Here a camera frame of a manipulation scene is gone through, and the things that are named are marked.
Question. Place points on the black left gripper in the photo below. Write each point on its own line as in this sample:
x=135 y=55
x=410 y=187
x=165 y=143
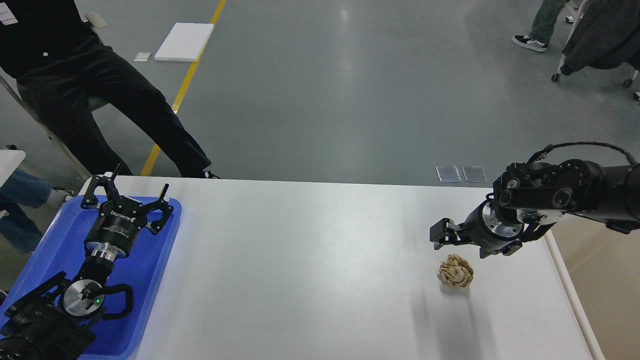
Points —
x=115 y=227

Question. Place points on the clear floor plate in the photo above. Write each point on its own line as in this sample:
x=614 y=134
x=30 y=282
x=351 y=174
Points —
x=474 y=174
x=448 y=174

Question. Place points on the person with checkered sneaker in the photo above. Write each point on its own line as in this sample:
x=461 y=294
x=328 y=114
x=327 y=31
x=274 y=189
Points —
x=542 y=27

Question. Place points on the blue plastic tray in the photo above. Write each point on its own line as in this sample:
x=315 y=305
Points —
x=62 y=249

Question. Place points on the small white floor card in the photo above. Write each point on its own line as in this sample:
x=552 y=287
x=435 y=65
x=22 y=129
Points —
x=142 y=57

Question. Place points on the clear floor plate right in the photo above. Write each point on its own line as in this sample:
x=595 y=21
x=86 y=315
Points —
x=474 y=174

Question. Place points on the rolling chair with jacket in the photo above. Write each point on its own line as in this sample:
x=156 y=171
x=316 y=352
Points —
x=606 y=36

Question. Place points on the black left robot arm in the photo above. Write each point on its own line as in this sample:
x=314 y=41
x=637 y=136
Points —
x=90 y=283

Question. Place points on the beige plastic bin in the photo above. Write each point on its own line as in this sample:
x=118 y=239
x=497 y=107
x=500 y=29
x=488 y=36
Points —
x=603 y=266

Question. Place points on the white side table corner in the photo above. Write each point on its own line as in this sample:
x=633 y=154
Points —
x=9 y=162

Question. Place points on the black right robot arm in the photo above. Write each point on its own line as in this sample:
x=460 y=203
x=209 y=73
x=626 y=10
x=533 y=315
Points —
x=530 y=197

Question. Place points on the clear floor plate left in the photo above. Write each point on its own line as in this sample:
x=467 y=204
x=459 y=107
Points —
x=448 y=174

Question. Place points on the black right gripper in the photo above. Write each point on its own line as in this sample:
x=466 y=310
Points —
x=484 y=229

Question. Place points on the white foam board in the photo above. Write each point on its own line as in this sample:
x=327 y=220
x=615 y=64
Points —
x=185 y=42

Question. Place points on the person in black clothes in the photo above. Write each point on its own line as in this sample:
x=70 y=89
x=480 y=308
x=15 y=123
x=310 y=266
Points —
x=47 y=48

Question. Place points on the brown paper ball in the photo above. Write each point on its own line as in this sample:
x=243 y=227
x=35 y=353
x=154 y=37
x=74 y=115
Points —
x=456 y=272

